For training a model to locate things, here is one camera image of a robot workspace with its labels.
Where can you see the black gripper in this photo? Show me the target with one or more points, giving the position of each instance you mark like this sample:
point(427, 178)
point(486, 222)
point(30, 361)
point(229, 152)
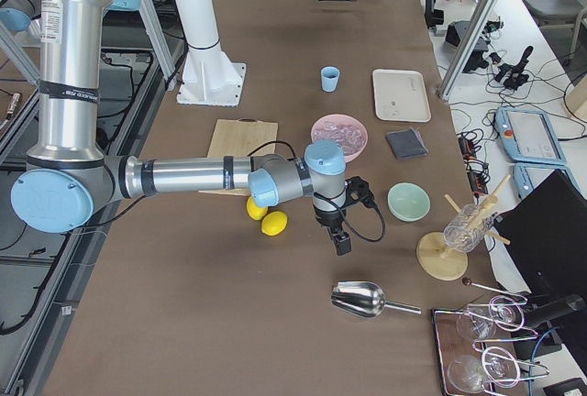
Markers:
point(328, 217)

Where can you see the far yellow lemon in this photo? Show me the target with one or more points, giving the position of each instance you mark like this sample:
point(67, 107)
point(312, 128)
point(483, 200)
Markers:
point(254, 211)

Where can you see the clear glass mug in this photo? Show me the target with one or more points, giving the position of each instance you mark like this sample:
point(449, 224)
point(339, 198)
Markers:
point(468, 228)

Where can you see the wooden cutting board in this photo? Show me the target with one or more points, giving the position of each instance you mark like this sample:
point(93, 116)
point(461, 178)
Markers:
point(239, 137)

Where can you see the pink bowl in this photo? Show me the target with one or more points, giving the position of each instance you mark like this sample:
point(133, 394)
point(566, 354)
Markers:
point(343, 119)

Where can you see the yellow lemon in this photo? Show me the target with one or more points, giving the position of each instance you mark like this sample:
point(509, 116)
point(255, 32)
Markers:
point(254, 211)
point(274, 223)

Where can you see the aluminium frame post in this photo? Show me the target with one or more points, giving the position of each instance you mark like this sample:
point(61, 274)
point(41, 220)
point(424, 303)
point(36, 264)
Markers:
point(465, 48)

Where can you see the black metal tray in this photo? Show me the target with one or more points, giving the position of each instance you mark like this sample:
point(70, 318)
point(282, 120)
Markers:
point(474, 349)

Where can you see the wooden cup stand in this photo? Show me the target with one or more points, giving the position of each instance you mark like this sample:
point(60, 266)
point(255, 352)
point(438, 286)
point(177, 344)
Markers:
point(442, 262)

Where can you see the steel ice scoop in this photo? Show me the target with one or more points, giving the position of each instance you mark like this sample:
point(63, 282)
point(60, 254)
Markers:
point(366, 299)

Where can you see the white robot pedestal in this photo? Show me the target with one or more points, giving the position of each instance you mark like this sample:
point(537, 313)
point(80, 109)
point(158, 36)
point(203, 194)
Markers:
point(209, 76)

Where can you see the grey folded cloth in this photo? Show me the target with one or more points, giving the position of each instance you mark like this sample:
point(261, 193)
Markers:
point(406, 144)

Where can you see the green ceramic bowl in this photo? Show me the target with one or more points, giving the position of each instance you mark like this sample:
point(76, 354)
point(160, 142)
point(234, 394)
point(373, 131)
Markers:
point(408, 202)

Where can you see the light blue plastic cup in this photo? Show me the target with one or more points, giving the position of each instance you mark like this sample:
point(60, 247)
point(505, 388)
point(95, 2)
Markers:
point(329, 76)

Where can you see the cream rabbit serving tray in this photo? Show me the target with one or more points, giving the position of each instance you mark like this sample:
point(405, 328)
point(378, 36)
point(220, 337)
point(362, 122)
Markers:
point(400, 96)

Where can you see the clear ice cube pile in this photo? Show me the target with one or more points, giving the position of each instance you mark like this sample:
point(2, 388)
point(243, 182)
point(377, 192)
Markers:
point(348, 136)

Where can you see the blue teach pendant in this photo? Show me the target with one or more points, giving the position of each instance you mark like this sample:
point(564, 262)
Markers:
point(527, 176)
point(528, 136)

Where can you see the near yellow lemon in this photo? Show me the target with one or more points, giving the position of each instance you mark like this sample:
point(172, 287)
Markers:
point(274, 223)

